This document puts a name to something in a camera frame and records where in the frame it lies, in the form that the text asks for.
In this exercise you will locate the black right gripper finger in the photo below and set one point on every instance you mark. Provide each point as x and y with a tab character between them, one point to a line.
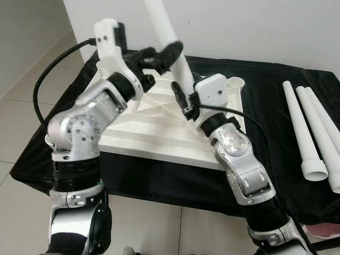
179	94

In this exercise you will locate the black table cloth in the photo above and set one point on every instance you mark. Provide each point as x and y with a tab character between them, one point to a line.
265	79

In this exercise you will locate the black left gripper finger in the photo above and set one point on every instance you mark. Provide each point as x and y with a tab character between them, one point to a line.
171	54

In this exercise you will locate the grey left robot foot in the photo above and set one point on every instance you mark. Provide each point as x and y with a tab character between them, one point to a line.
128	251

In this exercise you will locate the white plastic table top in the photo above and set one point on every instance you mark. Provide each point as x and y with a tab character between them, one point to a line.
159	125

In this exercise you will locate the black metal table frame bar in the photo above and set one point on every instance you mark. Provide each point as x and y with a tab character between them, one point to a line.
324	245

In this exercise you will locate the pink slipper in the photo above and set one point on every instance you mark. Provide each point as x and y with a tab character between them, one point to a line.
326	229

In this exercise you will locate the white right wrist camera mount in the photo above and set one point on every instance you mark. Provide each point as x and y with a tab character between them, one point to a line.
212	90

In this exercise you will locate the white plastic table leg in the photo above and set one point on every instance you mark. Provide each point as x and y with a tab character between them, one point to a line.
321	133
164	26
325	114
305	133

